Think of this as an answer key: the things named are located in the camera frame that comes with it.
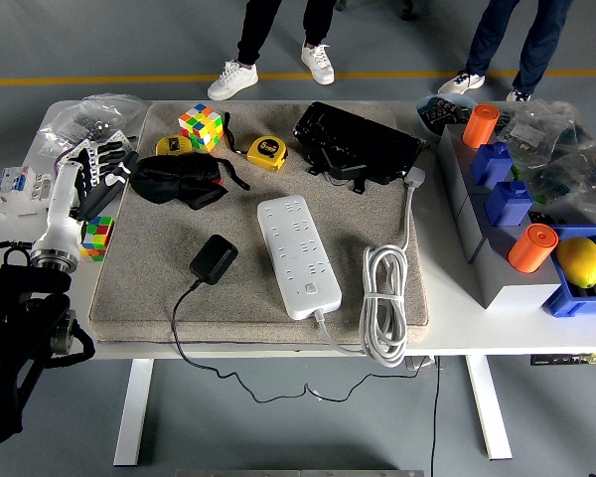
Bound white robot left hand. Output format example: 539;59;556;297
31;139;140;262

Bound black plug adapter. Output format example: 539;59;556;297
188;234;239;286

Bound thin black plug cord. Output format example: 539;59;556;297
171;278;432;404

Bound white power strip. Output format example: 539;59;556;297
256;194;343;320

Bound white circuit breaker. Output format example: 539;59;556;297
0;166;57;218

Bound colourful puzzle cube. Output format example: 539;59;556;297
178;102;224;153
78;216;116;262

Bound clear bag of screws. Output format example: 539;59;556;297
37;93;148;153

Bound black cloth pouch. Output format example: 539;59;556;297
128;152;252;211

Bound white table leg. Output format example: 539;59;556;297
113;357;155;467
464;355;514;461

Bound person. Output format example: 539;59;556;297
436;0;575;103
207;0;337;103

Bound grey-brown mat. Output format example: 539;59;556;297
88;101;431;347

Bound black glossy device box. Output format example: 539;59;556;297
292;101;427;195

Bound light blue bowl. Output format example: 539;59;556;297
415;92;478;139

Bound dark circuit boards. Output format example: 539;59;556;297
421;97;473;125

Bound orange cylinder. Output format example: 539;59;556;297
461;102;501;149
507;223;560;274

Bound blue plastic block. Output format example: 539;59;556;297
470;141;516;189
484;179;533;228

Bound grey block base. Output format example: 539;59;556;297
436;122;562;310

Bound clear bag of components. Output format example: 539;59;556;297
523;146;596;228
494;100;596;168

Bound blue plastic bin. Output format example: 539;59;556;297
541;223;596;318

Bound yellow lemon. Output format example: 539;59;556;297
554;236;596;289

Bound black table control panel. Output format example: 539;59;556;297
529;352;596;368

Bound yellow tape measure black strap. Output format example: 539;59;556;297
222;111;289;173

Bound white power strip cable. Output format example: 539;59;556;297
313;166;427;369

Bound black hanging cable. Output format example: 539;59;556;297
429;355;443;477

